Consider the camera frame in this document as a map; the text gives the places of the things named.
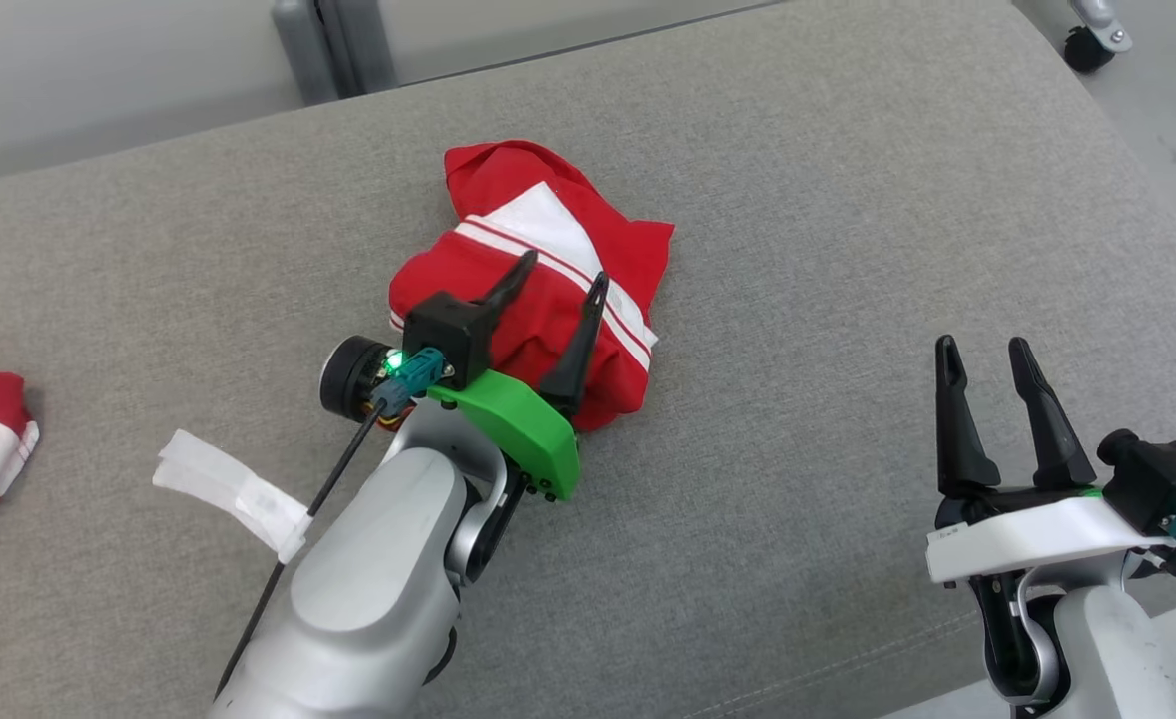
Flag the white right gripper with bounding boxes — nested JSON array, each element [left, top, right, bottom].
[[925, 335, 1176, 585]]

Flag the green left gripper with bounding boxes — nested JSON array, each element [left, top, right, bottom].
[[426, 250, 611, 502]]

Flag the red basketball jersey white sleeves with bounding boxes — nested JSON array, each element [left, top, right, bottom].
[[388, 140, 676, 432]]

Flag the black cylindrical left gripper motor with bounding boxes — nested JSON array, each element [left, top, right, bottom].
[[320, 336, 394, 420]]

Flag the teal left camera connector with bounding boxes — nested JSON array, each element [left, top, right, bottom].
[[370, 348, 446, 418]]

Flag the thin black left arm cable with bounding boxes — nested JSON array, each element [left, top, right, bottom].
[[214, 399, 394, 700]]

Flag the white tape on cable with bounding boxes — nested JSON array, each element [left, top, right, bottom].
[[153, 429, 314, 565]]

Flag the grey partition post with feet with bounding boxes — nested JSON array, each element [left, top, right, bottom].
[[271, 0, 399, 106]]

